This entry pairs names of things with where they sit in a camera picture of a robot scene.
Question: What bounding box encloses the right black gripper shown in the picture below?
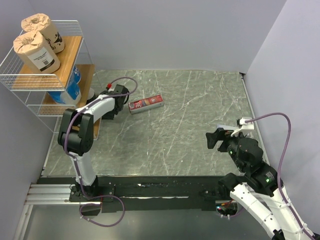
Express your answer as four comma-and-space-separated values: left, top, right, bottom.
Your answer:
205, 126, 247, 171

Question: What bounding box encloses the black paper roll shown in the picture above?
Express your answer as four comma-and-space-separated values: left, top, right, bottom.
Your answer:
86, 88, 97, 104

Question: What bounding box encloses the blue paper roll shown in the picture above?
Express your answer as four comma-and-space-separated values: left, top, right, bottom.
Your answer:
67, 65, 82, 87
47, 82, 82, 105

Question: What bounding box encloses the brown roll with label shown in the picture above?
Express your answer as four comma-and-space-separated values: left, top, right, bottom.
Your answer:
13, 31, 61, 74

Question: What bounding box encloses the brown roll with cartoon print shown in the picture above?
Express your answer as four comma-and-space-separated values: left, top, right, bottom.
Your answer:
21, 13, 65, 53

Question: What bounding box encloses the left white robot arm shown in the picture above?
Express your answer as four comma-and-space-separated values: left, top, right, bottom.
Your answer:
57, 84, 130, 201

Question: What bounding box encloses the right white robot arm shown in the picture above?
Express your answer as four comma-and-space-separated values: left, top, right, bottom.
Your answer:
205, 127, 320, 240

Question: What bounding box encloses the grey flat box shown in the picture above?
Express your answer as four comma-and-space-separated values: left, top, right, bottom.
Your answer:
216, 124, 238, 131

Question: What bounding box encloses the red toothpaste box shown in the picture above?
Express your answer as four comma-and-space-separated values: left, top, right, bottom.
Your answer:
128, 94, 164, 115

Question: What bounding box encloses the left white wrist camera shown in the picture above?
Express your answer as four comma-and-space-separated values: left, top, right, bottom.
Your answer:
105, 83, 118, 92

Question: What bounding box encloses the white wire wooden shelf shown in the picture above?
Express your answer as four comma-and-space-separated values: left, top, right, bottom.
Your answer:
0, 19, 103, 140

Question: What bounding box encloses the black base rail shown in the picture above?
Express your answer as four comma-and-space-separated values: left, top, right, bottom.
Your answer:
37, 176, 231, 213

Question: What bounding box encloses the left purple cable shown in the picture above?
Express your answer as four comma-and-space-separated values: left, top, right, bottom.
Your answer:
63, 77, 139, 198

